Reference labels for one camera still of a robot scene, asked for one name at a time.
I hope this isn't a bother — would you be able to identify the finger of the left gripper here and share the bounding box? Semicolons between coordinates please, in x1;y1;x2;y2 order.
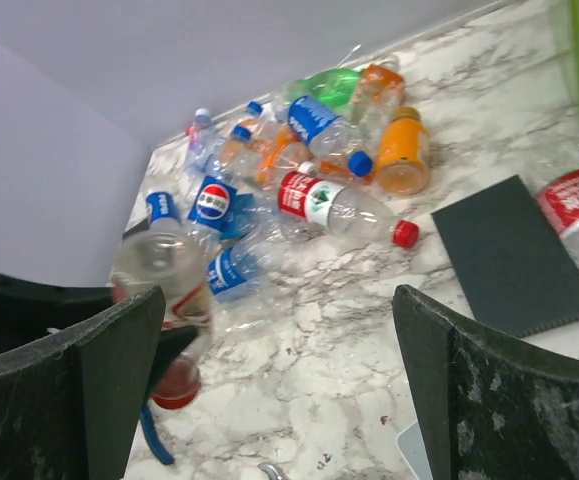
0;273;200;381

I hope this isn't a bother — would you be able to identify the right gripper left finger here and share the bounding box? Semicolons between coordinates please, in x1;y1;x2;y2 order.
0;285;167;480

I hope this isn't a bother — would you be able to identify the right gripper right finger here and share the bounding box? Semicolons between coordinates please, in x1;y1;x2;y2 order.
392;285;579;479

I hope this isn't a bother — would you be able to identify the red label cola bottle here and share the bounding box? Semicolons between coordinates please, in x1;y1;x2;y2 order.
111;230;213;410

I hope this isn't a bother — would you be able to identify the grey rectangular sharpening stone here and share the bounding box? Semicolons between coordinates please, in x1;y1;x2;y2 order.
397;421;433;480

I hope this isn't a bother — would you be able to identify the right black foam pad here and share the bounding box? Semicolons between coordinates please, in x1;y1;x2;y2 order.
432;176;579;338

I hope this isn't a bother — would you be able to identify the pepsi bottle left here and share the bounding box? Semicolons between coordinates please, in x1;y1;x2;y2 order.
145;190;181;232

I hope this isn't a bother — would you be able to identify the pepsi bottle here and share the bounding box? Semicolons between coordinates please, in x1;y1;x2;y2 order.
185;175;238;242
145;190;181;232

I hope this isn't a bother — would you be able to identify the blue label water bottle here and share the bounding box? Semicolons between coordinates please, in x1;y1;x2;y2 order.
207;214;299;304

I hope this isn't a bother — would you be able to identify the pepsi bottle centre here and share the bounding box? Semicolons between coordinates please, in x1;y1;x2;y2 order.
185;175;238;242

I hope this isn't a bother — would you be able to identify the orange juice bottle right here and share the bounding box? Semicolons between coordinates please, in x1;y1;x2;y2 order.
375;106;431;196

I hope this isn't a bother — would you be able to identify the small clear bottle back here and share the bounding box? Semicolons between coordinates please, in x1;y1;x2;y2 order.
184;108;216;172

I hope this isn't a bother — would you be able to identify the nongfu red label bottle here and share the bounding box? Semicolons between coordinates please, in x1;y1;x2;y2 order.
276;170;420;249

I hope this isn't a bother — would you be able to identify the blue label bottle back left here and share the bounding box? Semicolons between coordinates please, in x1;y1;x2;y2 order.
214;101;274;165

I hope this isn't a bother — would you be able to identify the orange label bottle centre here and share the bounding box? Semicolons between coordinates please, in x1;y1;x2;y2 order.
218;125;313;190

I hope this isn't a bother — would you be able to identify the orange label bottle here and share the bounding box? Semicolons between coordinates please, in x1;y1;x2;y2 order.
218;125;313;190
351;56;405;150

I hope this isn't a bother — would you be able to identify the blue label bottle back right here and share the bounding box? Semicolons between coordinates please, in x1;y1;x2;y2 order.
287;95;374;178

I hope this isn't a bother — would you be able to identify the orange label bottle back right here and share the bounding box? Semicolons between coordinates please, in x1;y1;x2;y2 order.
351;56;405;150

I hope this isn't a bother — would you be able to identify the green sprite bottle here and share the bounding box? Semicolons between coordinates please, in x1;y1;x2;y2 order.
287;68;361;112

